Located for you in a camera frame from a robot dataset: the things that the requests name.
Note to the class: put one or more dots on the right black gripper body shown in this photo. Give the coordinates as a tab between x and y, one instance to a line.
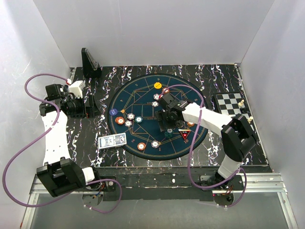
169	122

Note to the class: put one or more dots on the red yellow chips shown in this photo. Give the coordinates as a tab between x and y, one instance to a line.
165	90
120	120
190	124

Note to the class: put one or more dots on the red yellow chip stack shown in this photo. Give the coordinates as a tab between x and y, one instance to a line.
141	146

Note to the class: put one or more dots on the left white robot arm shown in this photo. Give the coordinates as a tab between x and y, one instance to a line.
59	174

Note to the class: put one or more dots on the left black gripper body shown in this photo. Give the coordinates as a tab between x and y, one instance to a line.
76	107

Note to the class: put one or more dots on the black white chessboard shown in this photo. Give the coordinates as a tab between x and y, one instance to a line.
227	104

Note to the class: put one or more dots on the red black triangle marker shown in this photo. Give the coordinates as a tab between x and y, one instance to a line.
184	133

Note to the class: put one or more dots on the blue white chip stack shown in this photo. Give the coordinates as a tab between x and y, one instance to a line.
155	144

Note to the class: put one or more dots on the green poker chip stack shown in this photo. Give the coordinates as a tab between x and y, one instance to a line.
168	133

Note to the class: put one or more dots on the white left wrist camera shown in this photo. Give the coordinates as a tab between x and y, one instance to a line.
76	88

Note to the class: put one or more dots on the blue white chips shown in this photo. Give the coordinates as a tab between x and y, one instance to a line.
130	116
156	97

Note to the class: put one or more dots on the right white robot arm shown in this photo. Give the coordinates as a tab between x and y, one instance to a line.
237	135

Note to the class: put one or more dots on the white chess piece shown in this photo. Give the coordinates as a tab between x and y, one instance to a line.
250	119
241	103

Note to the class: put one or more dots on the black card shoe stand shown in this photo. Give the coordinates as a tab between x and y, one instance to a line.
91	68

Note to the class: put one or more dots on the purple small blind button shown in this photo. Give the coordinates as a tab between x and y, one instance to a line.
113	112

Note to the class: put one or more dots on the aluminium frame rail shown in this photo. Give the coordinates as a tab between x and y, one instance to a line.
263	205

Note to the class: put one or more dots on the round blue poker mat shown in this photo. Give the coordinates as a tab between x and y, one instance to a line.
136	98

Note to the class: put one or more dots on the yellow round dealer button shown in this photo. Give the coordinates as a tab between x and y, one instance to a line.
157	85

